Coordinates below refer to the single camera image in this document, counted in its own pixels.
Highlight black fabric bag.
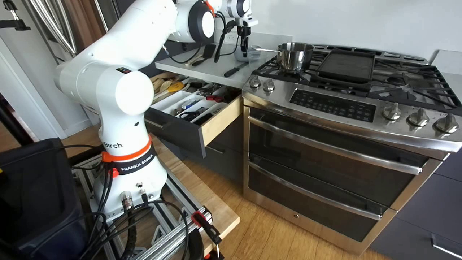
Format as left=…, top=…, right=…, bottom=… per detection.
left=0, top=137, right=95, bottom=260

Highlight black handled knife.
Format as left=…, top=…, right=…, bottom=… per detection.
left=222, top=60, right=250, bottom=79

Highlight black base cable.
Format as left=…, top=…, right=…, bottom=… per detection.
left=78, top=189, right=192, bottom=260

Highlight black bracket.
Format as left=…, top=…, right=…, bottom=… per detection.
left=0, top=0, right=32, bottom=31

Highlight long oven door handle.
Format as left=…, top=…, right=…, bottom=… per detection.
left=247, top=114, right=424, bottom=176

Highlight aluminium mounting frame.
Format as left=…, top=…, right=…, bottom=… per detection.
left=71, top=157, right=213, bottom=260

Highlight dark under-counter cabinet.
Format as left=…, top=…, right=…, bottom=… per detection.
left=163, top=117, right=244, bottom=186

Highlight white cutlery tray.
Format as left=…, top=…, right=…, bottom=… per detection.
left=151, top=88, right=228, bottom=125

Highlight wooden robot platform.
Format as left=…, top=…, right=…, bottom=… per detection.
left=62, top=125, right=241, bottom=254

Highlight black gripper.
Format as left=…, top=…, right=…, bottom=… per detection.
left=235, top=21, right=254, bottom=62

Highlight grey vertical blinds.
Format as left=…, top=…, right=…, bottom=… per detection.
left=26, top=0, right=78, bottom=56

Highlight red black clamp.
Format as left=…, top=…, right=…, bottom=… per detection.
left=190, top=209, right=225, bottom=260

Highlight dark drawer cabinet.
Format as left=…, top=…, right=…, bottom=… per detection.
left=369, top=148, right=462, bottom=260

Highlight steel drawer handle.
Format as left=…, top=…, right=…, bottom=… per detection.
left=429, top=235, right=462, bottom=260

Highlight white bowl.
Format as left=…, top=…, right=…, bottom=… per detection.
left=234, top=46, right=264, bottom=65

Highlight stainless steel range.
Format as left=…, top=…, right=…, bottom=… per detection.
left=241, top=41, right=462, bottom=255

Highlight black griddle pan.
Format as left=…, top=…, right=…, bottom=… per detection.
left=316, top=50, right=377, bottom=83

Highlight yellow utensil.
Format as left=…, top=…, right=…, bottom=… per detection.
left=164, top=79, right=187, bottom=95

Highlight stainless steel pot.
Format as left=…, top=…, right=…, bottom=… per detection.
left=254, top=40, right=315, bottom=73

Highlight brown curtain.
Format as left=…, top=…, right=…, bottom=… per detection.
left=62, top=0, right=110, bottom=49

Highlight silver stove knob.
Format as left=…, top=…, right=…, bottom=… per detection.
left=247, top=75, right=263, bottom=91
left=405, top=106, right=430, bottom=130
left=431, top=114, right=460, bottom=135
left=261, top=78, right=277, bottom=93
left=381, top=101, right=403, bottom=122

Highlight red round utensil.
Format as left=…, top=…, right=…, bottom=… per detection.
left=206, top=86, right=226, bottom=101

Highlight open cutlery drawer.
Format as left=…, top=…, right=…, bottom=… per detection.
left=143, top=70, right=242, bottom=160

